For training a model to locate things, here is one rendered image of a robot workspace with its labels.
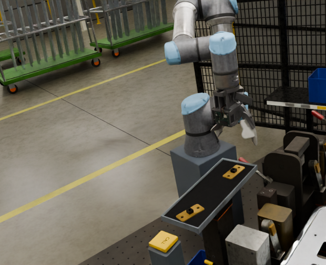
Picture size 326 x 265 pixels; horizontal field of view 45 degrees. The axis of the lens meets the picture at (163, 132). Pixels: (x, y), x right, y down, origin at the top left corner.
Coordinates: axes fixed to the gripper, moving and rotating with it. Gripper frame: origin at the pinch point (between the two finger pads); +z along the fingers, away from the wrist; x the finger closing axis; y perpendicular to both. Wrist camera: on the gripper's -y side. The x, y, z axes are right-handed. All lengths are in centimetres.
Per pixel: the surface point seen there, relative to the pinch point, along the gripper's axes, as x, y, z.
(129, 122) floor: -301, -183, 128
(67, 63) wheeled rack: -586, -287, 102
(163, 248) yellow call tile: 3.5, 42.5, 11.7
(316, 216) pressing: 22.4, -7.8, 27.7
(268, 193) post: 10.1, -0.2, 17.7
